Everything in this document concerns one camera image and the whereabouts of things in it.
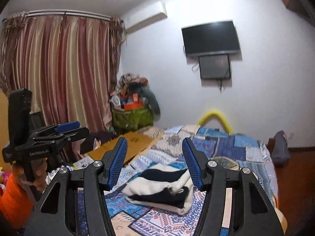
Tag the yellow foam tube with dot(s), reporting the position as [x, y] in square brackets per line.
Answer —
[219, 116]

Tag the pile of patterned clothes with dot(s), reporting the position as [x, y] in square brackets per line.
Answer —
[129, 83]

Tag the striped pink curtain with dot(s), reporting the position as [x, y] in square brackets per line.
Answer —
[69, 63]

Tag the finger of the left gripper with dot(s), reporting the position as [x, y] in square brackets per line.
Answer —
[62, 128]

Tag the green storage basket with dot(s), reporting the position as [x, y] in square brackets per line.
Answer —
[132, 120]

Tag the grey backpack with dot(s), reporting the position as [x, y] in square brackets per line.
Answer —
[280, 154]

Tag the white air conditioner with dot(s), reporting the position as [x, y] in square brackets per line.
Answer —
[145, 17]

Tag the black and cream striped sweater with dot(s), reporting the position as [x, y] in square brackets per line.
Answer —
[163, 187]

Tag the dark green jacket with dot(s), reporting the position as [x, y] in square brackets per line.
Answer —
[152, 102]

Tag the small wall monitor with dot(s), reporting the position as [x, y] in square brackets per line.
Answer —
[215, 67]

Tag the orange sleeve forearm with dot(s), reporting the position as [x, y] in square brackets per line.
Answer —
[15, 204]

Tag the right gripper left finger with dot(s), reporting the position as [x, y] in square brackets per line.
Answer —
[75, 199]

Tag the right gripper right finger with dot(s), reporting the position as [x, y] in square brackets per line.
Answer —
[251, 210]

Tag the orange box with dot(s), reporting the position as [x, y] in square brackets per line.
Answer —
[133, 103]

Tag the person's left hand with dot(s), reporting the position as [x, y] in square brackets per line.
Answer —
[39, 172]

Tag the large wall television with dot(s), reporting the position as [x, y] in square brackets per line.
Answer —
[211, 39]

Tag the blue patchwork bedspread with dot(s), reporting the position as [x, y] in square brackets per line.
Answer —
[232, 151]

